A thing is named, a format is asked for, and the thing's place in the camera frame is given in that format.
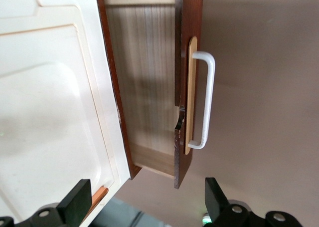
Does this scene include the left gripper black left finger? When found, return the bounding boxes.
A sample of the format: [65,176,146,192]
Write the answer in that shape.
[0,179,92,227]

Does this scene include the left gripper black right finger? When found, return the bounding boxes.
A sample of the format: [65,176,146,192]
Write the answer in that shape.
[204,177,302,227]

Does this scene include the wooden drawer with white handle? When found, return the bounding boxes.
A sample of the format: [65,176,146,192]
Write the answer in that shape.
[103,0,204,190]

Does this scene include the light wooden handle plate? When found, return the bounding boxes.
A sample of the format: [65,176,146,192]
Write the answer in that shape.
[183,36,199,155]

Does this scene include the dark wooden drawer cabinet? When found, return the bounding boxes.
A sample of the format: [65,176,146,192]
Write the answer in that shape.
[95,0,172,181]

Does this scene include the white metal drawer handle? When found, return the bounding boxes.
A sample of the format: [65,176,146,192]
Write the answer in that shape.
[187,51,216,150]

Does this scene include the orange strip on white box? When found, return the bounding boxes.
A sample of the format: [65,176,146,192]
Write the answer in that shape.
[84,186,110,223]

